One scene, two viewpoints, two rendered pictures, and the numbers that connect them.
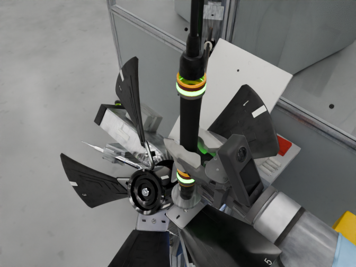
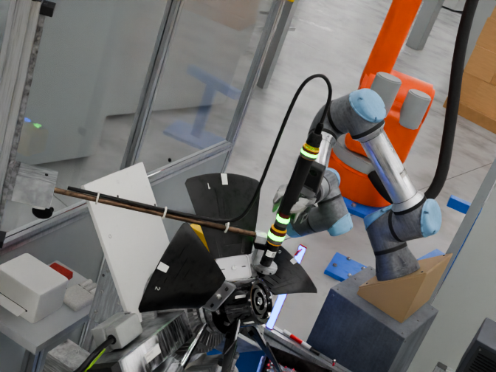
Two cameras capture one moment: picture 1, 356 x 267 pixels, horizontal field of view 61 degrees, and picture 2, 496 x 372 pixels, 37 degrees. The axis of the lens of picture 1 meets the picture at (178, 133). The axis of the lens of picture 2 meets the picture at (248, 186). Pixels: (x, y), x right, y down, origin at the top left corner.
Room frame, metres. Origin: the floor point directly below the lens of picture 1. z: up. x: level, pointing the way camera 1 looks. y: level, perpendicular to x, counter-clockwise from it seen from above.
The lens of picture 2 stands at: (1.17, 1.49, 2.24)
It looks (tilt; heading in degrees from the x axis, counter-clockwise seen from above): 24 degrees down; 245
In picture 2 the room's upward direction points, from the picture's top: 20 degrees clockwise
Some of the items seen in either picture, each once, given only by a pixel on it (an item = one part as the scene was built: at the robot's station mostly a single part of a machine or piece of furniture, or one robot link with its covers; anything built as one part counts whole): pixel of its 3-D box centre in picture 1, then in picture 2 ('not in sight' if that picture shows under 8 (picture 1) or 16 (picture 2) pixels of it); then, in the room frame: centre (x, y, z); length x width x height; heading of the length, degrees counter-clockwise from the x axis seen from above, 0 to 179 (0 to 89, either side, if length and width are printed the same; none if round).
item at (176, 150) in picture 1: (180, 160); (297, 212); (0.32, 0.00, 1.44); 0.09 x 0.03 x 0.06; 56
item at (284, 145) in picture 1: (279, 144); (55, 274); (0.79, -0.44, 0.87); 0.08 x 0.08 x 0.02; 49
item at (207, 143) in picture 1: (201, 142); (277, 203); (0.36, -0.04, 1.44); 0.09 x 0.03 x 0.06; 36
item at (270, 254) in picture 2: (188, 144); (289, 202); (0.34, -0.02, 1.46); 0.04 x 0.04 x 0.46
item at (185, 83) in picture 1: (191, 83); (309, 152); (0.34, -0.02, 1.61); 0.04 x 0.04 x 0.03
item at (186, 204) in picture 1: (187, 181); (266, 251); (0.35, -0.02, 1.31); 0.09 x 0.07 x 0.10; 171
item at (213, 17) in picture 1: (212, 20); (32, 184); (0.96, -0.12, 1.35); 0.10 x 0.07 x 0.08; 171
